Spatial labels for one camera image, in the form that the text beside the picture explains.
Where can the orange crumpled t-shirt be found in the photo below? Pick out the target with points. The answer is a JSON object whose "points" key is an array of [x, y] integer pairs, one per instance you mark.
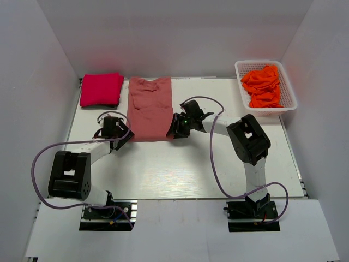
{"points": [[263, 87]]}

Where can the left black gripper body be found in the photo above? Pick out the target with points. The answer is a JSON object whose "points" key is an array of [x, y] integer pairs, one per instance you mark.
{"points": [[120, 132]]}

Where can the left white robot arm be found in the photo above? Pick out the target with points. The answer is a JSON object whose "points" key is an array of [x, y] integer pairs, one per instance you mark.
{"points": [[71, 171]]}

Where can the salmon pink t-shirt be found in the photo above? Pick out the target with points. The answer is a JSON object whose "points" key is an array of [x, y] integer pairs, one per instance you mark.
{"points": [[150, 108]]}

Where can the folded magenta t-shirt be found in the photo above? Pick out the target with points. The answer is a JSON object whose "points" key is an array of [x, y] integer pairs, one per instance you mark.
{"points": [[101, 89]]}

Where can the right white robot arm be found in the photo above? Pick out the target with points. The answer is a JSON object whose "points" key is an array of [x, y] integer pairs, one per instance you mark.
{"points": [[249, 142]]}

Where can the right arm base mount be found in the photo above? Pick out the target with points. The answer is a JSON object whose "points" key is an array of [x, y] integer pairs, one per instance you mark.
{"points": [[242, 220]]}

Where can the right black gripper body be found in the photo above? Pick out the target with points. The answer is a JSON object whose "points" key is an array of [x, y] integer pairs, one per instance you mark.
{"points": [[184, 124]]}

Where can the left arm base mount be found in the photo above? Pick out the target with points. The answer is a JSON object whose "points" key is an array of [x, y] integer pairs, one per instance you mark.
{"points": [[121, 217]]}

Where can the white plastic mesh basket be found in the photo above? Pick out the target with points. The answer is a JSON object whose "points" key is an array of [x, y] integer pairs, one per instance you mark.
{"points": [[288, 100]]}

